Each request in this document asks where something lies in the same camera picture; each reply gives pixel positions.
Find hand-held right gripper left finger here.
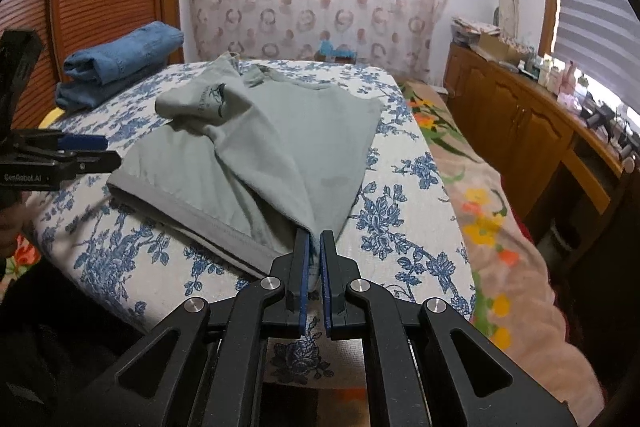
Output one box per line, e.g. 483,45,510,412
52,229,321,427

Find black devices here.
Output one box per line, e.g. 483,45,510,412
582,102,636,150

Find pink bottle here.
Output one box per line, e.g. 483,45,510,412
560,61,578,94

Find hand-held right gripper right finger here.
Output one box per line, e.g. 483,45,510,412
319,229,581,427

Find wooden sideboard cabinet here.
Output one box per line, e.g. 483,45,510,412
442,42,640,258

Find striped window blind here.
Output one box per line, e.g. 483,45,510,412
552,0,640,118

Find light blue folded jeans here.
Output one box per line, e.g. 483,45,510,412
64,21,185,85

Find white jars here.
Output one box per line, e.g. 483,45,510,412
537,54,561,88

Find grey-green pants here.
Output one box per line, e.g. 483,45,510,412
106,52,385,280

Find dark blue folded jeans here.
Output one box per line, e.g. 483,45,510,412
54,67,151,112

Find teal packet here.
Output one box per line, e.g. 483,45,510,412
317,38,358,62

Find person's dark clothing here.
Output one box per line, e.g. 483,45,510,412
0,252,166,427

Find cardboard box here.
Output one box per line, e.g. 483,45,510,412
472,32,526,62

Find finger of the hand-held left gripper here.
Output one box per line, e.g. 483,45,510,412
55,132,109,151
52,149,122,182

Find blue floral white bedspread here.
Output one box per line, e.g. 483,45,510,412
25,57,478,388

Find stack of papers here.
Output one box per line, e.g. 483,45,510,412
450,14,501,45

